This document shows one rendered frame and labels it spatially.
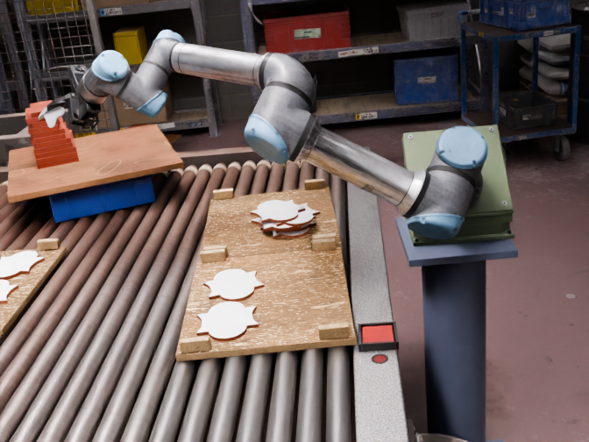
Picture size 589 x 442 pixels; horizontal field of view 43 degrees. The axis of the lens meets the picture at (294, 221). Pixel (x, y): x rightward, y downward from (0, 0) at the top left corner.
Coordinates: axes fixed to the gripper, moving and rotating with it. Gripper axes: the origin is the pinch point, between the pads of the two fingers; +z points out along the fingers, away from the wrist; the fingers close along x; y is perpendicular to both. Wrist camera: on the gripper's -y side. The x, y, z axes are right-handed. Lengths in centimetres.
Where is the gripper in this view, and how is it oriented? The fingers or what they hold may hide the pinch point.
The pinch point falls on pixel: (66, 118)
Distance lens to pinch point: 215.7
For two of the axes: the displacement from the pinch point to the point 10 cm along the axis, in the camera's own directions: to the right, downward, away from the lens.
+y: 2.0, 9.4, -2.6
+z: -5.5, 3.3, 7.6
